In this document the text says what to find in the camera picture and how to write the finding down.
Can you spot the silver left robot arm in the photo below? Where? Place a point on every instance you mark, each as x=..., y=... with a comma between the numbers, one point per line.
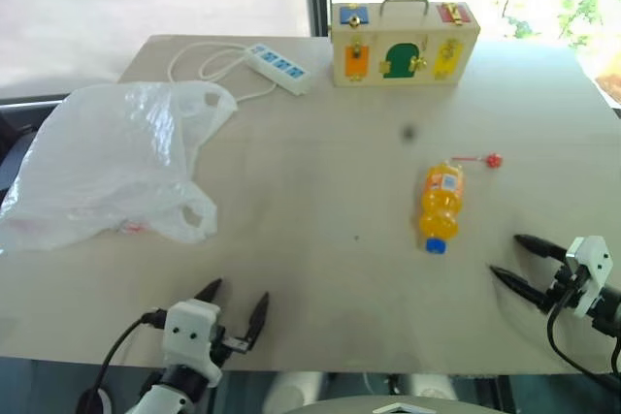
x=165, y=397

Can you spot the white power strip blue sockets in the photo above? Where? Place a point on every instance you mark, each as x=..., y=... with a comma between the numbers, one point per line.
x=281, y=67

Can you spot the wooden lock box colourful doors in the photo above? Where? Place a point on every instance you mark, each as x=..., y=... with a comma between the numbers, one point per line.
x=383, y=31

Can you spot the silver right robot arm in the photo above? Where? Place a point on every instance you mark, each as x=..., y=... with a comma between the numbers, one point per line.
x=610, y=307

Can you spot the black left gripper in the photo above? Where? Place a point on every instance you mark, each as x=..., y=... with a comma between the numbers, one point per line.
x=219, y=343

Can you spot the white translucent plastic bag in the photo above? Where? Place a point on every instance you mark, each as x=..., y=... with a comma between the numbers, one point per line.
x=102, y=162

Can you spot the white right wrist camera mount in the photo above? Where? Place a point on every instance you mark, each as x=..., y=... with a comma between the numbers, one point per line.
x=594, y=264

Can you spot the orange soda bottle blue cap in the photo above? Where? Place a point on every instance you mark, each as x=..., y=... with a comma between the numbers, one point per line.
x=439, y=203

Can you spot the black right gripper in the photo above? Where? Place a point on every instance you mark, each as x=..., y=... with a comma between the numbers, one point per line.
x=565, y=288

